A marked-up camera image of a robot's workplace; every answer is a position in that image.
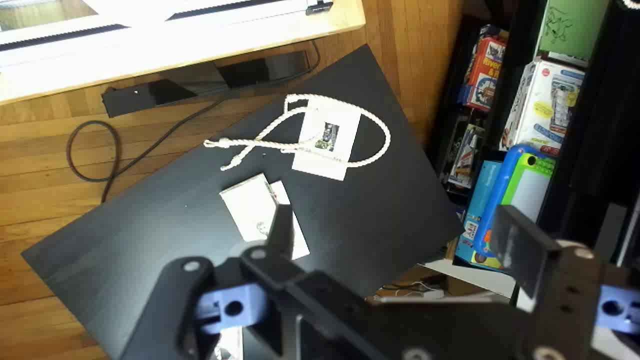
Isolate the red blue game box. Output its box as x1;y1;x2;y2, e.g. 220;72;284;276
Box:
458;25;510;111

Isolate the wooden robot mounting platform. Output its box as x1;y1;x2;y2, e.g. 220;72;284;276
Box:
0;0;369;106

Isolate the plain green game box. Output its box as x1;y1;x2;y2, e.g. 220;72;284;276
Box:
537;0;613;68

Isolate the white braided rope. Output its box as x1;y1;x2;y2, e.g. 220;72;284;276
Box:
203;92;393;174

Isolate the black TV stand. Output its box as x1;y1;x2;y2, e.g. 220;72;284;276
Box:
426;0;640;267

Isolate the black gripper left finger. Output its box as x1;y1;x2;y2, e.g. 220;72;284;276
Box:
118;205;317;360

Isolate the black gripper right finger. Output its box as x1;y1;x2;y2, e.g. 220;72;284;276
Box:
497;204;640;360

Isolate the black metal stand foot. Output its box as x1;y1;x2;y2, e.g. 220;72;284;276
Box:
100;76;200;119
218;49;313;89

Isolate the black floor cable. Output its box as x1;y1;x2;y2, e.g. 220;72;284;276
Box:
65;38;325;205

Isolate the colourful small game box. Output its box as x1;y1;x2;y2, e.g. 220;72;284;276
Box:
447;122;487;190

